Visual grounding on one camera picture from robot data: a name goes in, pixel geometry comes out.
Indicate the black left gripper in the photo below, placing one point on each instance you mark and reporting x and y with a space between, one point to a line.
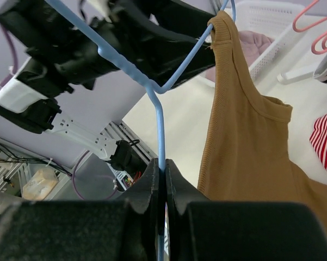
157 35

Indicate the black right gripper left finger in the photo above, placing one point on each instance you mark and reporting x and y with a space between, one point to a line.
143 194

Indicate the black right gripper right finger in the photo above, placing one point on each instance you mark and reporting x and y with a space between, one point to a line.
179 191

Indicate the blue wire hanger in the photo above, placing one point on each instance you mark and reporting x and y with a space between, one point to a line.
106 51

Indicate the tan tank top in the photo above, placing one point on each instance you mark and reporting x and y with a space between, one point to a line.
246 156

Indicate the mauve tank top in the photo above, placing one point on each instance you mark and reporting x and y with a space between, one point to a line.
253 45

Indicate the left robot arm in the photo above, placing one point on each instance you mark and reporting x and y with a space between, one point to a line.
60 56

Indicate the pink hanger on rack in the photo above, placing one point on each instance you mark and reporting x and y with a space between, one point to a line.
312 15
322 39

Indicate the white plastic basket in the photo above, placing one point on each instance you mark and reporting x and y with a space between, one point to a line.
265 31

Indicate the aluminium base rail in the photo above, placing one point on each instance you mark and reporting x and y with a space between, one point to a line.
131 157

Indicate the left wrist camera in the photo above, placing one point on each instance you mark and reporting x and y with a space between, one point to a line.
16 96

